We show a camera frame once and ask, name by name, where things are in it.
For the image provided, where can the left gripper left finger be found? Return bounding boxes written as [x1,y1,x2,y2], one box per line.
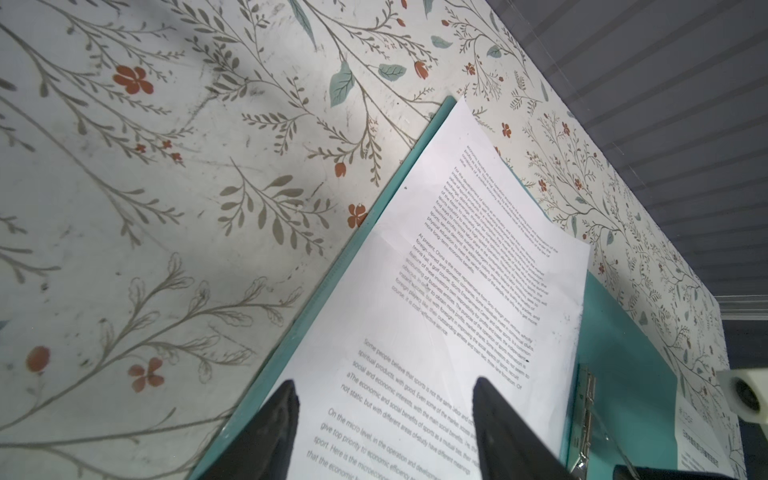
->
[200,380,300,480]

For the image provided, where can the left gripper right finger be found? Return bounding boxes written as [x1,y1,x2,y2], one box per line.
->
[472,377,573,480]

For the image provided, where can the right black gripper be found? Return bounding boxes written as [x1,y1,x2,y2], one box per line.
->
[612,465,732,480]

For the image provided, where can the teal green file folder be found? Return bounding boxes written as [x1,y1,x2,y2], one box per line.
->
[193,98,677,479]

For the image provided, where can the white printed paper sheet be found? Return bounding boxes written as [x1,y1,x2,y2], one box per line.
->
[282,101,590,479]

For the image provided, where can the metal folder clip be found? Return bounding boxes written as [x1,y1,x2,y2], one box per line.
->
[566,366,640,479]

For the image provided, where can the white paper stack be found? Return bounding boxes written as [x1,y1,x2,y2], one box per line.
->
[675,392,735,478]

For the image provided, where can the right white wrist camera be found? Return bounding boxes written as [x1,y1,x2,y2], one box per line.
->
[716,368,767,436]

